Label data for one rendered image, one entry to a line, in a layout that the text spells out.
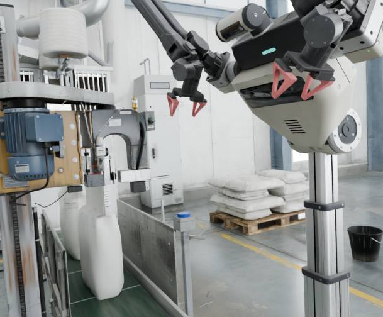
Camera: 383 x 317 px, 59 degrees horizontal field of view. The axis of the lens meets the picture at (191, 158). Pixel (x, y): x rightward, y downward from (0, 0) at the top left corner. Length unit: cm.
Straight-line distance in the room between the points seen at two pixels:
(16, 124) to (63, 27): 38
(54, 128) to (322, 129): 88
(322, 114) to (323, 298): 65
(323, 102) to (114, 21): 413
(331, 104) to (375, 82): 874
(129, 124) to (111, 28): 345
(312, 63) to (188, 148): 550
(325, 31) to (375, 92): 909
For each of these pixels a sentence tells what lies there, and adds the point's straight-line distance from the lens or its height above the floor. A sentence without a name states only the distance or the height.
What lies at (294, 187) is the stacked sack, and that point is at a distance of 450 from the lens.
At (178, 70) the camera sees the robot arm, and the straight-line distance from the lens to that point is 115.
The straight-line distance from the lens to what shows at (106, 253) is 184.
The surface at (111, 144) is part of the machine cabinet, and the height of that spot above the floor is 114.
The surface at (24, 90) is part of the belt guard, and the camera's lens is 127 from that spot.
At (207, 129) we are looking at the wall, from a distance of 641.
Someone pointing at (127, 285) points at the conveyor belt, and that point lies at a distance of 208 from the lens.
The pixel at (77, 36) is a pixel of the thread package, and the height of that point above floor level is 159.
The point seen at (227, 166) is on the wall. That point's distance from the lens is 667.
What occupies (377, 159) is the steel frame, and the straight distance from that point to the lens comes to 976.
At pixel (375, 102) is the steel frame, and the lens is 976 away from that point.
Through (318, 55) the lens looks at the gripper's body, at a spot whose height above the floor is 136.
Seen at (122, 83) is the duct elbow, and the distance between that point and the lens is 476.
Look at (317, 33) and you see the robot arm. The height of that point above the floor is 138.
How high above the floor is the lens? 121
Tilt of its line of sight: 4 degrees down
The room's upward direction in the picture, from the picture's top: 3 degrees counter-clockwise
